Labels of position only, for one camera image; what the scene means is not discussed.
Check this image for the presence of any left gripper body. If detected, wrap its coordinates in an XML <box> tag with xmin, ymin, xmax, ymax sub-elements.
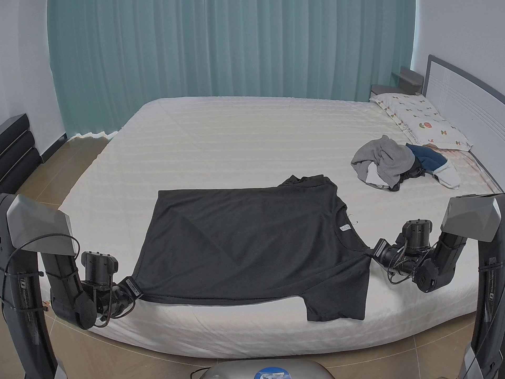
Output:
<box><xmin>114</xmin><ymin>277</ymin><xmax>143</xmax><ymax>309</ymax></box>

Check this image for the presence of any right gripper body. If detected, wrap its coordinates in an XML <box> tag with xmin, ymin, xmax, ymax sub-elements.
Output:
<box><xmin>370</xmin><ymin>238</ymin><xmax>397</xmax><ymax>268</ymax></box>

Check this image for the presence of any black T-shirt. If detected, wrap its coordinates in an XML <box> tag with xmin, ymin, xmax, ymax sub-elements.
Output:
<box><xmin>130</xmin><ymin>174</ymin><xmax>373</xmax><ymax>323</ymax></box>

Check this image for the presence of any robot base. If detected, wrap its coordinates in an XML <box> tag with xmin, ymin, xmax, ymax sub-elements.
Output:
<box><xmin>191</xmin><ymin>360</ymin><xmax>330</xmax><ymax>379</ymax></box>

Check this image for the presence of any pile of clothes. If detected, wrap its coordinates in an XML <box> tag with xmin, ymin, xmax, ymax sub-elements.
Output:
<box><xmin>350</xmin><ymin>134</ymin><xmax>461</xmax><ymax>192</ymax></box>

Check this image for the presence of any bed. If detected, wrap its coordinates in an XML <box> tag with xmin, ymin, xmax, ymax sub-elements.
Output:
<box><xmin>59</xmin><ymin>54</ymin><xmax>505</xmax><ymax>360</ymax></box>

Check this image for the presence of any white printed pillow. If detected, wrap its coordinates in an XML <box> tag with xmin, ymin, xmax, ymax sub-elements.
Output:
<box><xmin>369</xmin><ymin>92</ymin><xmax>474</xmax><ymax>152</ymax></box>

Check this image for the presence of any grey bedside table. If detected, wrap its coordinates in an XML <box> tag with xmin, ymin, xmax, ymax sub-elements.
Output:
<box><xmin>370</xmin><ymin>66</ymin><xmax>425</xmax><ymax>98</ymax></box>

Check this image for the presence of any dark grey chest of drawers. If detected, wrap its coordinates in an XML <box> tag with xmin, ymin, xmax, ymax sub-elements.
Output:
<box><xmin>0</xmin><ymin>113</ymin><xmax>43</xmax><ymax>194</ymax></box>

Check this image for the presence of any blue-green curtain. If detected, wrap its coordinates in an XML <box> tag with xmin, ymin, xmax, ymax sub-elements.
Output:
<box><xmin>203</xmin><ymin>0</ymin><xmax>417</xmax><ymax>102</ymax></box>
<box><xmin>47</xmin><ymin>0</ymin><xmax>208</xmax><ymax>141</ymax></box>

